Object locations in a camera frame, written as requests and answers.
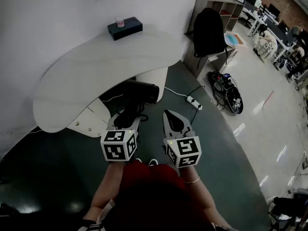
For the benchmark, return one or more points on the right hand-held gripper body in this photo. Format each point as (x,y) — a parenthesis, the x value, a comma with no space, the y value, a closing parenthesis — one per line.
(187,148)

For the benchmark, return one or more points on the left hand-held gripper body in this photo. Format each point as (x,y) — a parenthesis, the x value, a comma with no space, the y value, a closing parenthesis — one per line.
(115,150)

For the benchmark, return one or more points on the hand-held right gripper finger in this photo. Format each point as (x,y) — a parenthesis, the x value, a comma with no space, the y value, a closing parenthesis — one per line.
(166,126)
(185,125)

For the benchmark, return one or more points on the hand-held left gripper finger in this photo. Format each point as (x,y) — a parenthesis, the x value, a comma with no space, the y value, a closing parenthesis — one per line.
(111,123)
(137,125)

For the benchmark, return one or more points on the black hair dryer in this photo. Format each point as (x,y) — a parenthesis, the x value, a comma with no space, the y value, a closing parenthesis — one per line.
(142,90)

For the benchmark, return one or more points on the person's right forearm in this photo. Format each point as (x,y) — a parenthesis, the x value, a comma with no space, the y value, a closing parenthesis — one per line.
(199,196)

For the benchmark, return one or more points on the person's left forearm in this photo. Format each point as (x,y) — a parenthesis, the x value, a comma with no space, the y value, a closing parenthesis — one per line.
(106,191)

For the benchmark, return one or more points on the white power strip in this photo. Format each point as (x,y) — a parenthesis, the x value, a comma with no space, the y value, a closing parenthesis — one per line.
(193,102)

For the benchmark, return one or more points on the person's left white shoe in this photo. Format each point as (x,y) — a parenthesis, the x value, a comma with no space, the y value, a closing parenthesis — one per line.
(138,160)

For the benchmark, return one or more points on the black tray of electronics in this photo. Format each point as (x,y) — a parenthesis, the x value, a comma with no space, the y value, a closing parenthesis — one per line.
(228,93)

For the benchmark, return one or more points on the person's red clothing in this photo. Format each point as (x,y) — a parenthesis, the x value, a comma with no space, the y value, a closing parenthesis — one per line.
(154,196)

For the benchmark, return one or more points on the grey wooden shelf unit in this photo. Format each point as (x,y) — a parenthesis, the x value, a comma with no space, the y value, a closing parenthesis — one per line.
(192,59)

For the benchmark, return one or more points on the dark blue box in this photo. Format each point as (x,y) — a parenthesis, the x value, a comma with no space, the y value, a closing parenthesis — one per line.
(127,31)

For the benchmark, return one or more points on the black backpack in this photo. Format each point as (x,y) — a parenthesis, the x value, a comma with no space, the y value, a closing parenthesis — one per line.
(208,32)

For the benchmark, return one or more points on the blue and orange painting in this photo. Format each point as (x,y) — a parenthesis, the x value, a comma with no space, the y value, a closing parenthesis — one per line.
(234,40)

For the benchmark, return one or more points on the pink and white cup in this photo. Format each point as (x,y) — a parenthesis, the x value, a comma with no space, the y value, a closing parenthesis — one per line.
(120,22)

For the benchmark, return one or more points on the white office desk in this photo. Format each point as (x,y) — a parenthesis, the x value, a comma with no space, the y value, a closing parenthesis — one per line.
(272,25)

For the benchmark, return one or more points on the black computer monitor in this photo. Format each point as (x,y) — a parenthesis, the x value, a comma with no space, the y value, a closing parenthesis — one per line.
(274,9)

